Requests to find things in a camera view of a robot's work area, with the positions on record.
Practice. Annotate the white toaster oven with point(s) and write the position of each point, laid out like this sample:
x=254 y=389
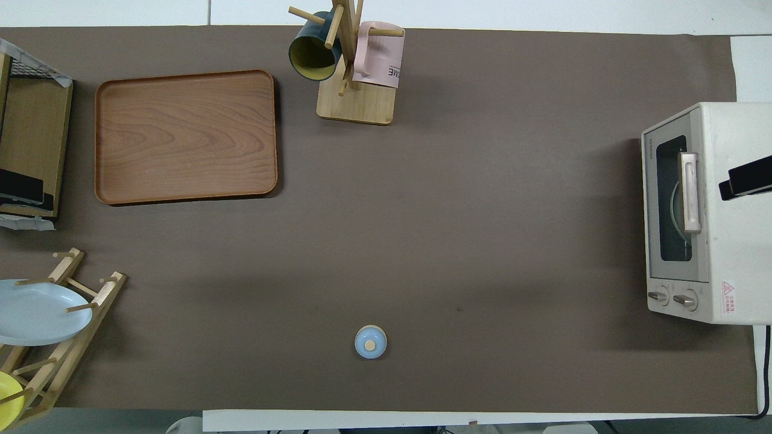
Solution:
x=739 y=253

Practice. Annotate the silver oven knob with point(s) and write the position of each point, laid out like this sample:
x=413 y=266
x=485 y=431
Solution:
x=658 y=296
x=686 y=299

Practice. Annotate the brown table mat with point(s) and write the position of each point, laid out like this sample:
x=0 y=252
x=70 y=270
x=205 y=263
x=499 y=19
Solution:
x=458 y=241

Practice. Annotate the pink mug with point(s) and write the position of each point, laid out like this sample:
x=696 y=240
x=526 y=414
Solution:
x=380 y=60

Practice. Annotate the wooden mug tree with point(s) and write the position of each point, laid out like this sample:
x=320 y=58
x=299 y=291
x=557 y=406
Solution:
x=356 y=105

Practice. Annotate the dark green mug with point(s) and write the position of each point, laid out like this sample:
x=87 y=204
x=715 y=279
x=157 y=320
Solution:
x=312 y=51

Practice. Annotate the brown wooden tray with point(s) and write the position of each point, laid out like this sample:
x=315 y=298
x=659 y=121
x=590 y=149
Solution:
x=186 y=136

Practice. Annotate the wooden dish rack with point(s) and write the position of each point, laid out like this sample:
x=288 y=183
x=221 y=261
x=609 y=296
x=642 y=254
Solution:
x=66 y=349

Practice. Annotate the wooden shelf cabinet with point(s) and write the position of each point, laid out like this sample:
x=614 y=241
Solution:
x=36 y=138

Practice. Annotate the light blue plate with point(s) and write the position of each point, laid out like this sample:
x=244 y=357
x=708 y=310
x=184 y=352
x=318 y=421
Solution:
x=36 y=313

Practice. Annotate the black device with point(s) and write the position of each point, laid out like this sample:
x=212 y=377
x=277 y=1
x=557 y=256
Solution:
x=21 y=187

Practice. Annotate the yellow plate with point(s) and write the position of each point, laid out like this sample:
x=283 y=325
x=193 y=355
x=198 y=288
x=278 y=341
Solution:
x=7 y=398

